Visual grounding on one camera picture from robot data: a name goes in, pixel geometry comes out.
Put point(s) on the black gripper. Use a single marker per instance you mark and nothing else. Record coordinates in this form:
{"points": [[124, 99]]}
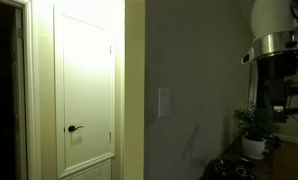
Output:
{"points": [[271, 90]]}

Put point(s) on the white light switch plate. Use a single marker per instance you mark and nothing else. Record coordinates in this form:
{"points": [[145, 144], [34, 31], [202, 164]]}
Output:
{"points": [[164, 102]]}

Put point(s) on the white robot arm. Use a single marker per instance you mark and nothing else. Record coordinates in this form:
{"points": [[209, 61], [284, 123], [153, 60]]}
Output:
{"points": [[272, 20]]}

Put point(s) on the green leafy plant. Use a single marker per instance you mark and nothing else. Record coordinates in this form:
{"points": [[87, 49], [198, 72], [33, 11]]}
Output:
{"points": [[252, 121]]}

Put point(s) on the white plant pot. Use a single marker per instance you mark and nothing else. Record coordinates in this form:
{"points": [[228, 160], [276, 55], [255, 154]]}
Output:
{"points": [[253, 147]]}

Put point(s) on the small door hinge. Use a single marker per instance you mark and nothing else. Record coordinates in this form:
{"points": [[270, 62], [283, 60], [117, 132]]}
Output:
{"points": [[110, 50], [110, 136]]}

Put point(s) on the white closed panel door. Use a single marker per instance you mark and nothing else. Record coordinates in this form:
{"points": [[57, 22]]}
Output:
{"points": [[85, 100]]}

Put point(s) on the brass door hinge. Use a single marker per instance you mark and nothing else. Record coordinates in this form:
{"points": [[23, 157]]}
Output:
{"points": [[20, 33]]}

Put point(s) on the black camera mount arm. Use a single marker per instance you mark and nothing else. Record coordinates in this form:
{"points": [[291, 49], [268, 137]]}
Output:
{"points": [[297, 110]]}

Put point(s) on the white background door frame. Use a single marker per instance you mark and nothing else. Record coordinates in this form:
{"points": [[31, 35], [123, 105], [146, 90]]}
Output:
{"points": [[252, 90]]}

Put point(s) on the white door frame trim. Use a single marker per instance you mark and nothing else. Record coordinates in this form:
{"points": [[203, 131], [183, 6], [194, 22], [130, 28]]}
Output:
{"points": [[32, 100]]}

